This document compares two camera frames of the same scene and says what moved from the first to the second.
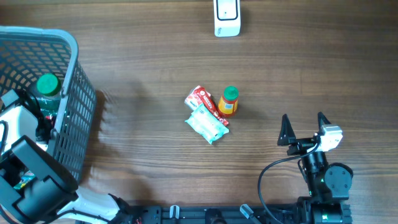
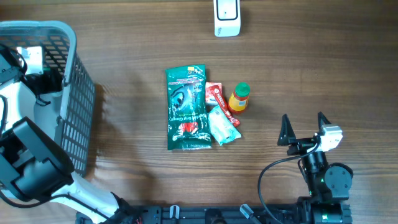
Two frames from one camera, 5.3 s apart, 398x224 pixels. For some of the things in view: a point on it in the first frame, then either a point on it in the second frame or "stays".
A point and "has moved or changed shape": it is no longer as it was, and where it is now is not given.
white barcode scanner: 227,18 stays
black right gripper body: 301,146 stays
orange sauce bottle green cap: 228,103 to 242,89
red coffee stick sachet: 208,102 to 222,101
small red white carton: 193,101 to 209,97
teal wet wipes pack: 209,127 to 222,129
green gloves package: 49,119 has moved or changed shape
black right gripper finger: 322,120 stays
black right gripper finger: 286,134 stays
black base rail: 275,214 stays
